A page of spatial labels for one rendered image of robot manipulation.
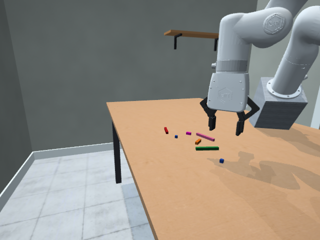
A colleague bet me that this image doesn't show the green rod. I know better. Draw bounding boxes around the green rod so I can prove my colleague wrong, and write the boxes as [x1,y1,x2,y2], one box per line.
[195,146,219,151]

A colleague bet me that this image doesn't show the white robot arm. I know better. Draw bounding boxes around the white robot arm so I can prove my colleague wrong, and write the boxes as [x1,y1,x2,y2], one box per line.
[211,0,320,100]

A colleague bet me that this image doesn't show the orange rod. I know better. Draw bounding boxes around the orange rod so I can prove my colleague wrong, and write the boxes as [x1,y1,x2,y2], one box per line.
[195,139,202,145]

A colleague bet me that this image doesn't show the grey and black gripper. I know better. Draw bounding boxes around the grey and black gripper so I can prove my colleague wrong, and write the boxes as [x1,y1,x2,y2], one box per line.
[200,71,260,136]

